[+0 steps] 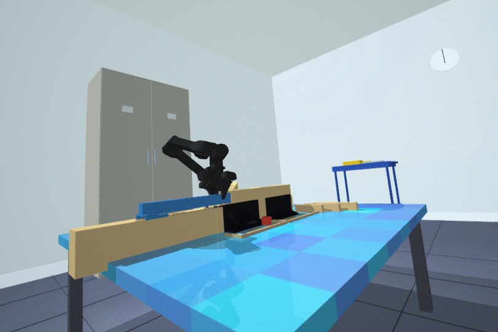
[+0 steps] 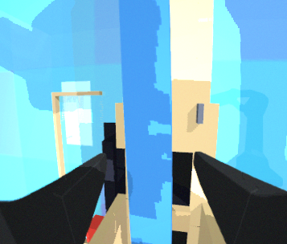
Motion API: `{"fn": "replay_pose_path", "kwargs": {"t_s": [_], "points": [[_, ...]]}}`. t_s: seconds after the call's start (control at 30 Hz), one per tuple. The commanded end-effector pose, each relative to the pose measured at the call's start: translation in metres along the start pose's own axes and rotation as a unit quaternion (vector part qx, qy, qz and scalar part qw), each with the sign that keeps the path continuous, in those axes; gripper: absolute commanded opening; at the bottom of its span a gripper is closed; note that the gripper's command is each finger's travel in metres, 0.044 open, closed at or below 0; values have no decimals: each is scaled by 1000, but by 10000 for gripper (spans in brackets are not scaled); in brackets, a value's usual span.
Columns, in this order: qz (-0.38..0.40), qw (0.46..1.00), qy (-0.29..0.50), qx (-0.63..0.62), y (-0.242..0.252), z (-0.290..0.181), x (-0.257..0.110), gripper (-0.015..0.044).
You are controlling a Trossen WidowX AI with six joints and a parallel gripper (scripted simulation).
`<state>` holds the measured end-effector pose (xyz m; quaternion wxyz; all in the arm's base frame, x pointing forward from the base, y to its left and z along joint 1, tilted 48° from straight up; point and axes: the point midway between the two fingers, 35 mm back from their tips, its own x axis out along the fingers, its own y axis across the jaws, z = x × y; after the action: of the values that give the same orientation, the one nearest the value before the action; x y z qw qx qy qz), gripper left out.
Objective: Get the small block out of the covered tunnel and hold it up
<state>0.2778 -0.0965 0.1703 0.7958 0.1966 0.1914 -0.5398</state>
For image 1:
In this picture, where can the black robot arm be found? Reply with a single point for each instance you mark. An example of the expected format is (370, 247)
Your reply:
(201, 149)

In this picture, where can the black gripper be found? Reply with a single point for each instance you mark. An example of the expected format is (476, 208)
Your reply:
(223, 178)

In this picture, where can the red cube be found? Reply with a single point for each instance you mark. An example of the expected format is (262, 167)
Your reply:
(266, 220)

